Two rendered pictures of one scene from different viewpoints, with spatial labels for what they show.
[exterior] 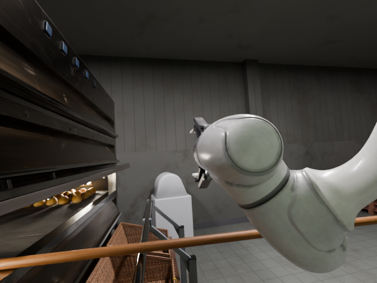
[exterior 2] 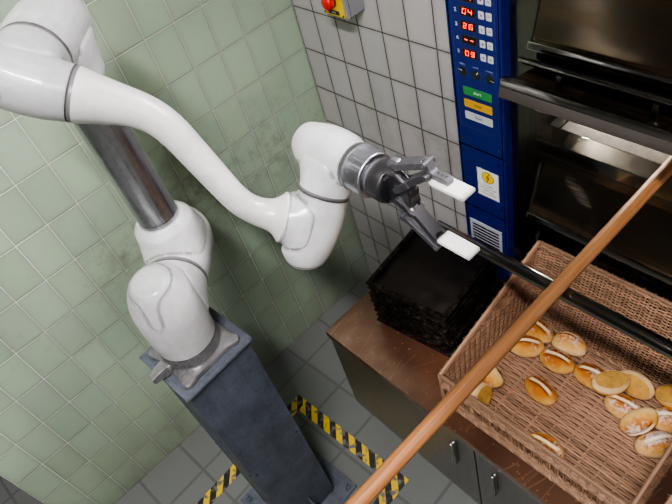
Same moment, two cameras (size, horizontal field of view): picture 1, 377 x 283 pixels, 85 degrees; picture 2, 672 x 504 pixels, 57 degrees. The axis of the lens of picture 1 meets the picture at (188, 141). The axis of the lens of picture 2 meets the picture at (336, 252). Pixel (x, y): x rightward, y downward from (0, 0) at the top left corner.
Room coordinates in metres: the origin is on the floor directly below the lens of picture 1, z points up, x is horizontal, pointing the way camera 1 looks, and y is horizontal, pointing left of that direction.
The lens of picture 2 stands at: (1.20, -0.46, 2.21)
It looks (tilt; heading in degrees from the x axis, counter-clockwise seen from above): 46 degrees down; 159
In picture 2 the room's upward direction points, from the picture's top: 19 degrees counter-clockwise
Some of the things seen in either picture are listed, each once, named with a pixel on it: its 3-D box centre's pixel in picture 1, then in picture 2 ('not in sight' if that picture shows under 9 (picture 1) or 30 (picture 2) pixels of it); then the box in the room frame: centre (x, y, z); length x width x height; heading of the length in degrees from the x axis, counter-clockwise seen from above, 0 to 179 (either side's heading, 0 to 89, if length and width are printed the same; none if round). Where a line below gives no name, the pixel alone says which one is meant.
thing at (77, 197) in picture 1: (51, 196); not in sight; (1.72, 1.15, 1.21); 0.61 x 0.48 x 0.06; 99
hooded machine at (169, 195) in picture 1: (171, 207); not in sight; (3.63, 0.36, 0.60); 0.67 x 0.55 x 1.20; 103
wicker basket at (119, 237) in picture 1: (142, 244); not in sight; (1.87, 0.46, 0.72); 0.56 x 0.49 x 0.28; 8
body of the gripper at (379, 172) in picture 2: not in sight; (396, 186); (0.50, -0.05, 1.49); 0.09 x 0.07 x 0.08; 8
